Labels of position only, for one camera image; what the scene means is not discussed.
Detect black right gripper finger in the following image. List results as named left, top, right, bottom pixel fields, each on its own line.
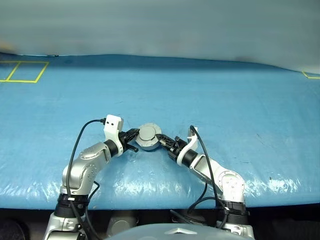
left=156, top=133, right=177, bottom=151

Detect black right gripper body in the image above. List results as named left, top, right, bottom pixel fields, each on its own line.
left=168, top=136, right=191, bottom=163

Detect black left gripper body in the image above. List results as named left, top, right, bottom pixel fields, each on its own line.
left=118, top=130, right=131, bottom=152

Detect grey hinged motor lid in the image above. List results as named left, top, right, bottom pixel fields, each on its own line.
left=135, top=122, right=162, bottom=147

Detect blue table cover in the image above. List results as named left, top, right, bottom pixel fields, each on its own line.
left=0, top=53, right=320, bottom=210

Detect grey rounded shape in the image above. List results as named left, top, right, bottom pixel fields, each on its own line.
left=108, top=216, right=139, bottom=237

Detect grey robot torso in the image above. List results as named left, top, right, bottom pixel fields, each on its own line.
left=104, top=222, right=227, bottom=240

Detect yellow tape double square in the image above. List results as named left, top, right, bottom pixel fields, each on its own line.
left=0, top=60, right=50, bottom=84

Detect dark rounded shape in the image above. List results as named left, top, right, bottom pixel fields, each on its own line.
left=0, top=219, right=26, bottom=240

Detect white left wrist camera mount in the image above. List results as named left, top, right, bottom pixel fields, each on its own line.
left=103, top=114, right=125, bottom=157

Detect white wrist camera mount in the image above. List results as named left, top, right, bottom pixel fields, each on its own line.
left=103, top=114, right=125, bottom=157
left=176, top=125, right=200, bottom=166

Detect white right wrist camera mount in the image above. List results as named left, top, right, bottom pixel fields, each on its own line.
left=176, top=125, right=200, bottom=166

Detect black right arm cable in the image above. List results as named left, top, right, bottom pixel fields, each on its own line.
left=169, top=124, right=230, bottom=230

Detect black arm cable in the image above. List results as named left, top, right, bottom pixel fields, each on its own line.
left=66, top=118, right=107, bottom=240
left=169, top=124, right=230, bottom=230

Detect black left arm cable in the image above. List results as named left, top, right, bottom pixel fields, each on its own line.
left=66, top=118, right=107, bottom=240

